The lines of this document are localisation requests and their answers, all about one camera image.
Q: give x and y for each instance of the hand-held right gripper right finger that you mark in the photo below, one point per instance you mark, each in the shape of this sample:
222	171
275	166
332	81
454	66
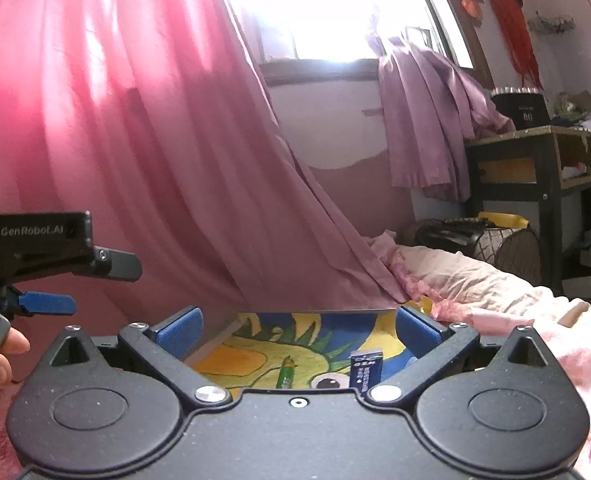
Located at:
413	332

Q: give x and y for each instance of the person's left hand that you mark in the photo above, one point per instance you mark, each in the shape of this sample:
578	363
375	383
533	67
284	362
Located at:
10	344

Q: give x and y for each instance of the clutter pile on desk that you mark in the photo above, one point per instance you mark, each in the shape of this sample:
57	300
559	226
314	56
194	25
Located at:
583	115

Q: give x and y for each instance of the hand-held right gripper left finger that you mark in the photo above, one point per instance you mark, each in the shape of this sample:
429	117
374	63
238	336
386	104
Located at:
180	334

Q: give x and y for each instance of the wooden desk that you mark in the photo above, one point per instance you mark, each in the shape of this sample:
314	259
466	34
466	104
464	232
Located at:
555	170

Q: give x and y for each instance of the pink floral blanket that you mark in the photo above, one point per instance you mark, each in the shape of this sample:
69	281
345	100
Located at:
550	330

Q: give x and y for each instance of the green pen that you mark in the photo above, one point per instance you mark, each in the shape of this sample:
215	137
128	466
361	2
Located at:
286	372

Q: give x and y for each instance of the small blue box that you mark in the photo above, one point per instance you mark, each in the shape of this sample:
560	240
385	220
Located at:
368	367

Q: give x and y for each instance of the wall hook rack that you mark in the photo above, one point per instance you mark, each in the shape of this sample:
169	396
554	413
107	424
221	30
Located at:
553	24

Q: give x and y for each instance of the pink curtain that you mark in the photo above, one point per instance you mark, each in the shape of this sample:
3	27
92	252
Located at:
125	135

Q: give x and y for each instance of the black bag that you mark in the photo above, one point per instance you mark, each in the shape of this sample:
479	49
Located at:
445	237

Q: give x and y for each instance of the orange wall decoration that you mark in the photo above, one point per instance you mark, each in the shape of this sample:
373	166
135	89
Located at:
469	2

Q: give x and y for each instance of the cartoon print metal tray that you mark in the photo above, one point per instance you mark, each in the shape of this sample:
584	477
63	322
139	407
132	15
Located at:
255	355

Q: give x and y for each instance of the black box with silver rim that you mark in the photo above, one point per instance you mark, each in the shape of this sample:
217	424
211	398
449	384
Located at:
523	110

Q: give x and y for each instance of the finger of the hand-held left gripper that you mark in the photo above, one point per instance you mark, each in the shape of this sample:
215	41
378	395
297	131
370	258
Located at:
48	302
123	265

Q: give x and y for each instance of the purple curtain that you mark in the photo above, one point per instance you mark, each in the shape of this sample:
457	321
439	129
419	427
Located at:
425	120

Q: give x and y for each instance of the red hanging ornament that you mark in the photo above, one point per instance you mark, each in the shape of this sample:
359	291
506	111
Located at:
515	30

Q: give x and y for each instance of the bright window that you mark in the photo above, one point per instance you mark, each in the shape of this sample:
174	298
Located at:
325	5

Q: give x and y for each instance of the yellow plastic item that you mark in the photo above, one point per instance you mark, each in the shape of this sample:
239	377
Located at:
505	220

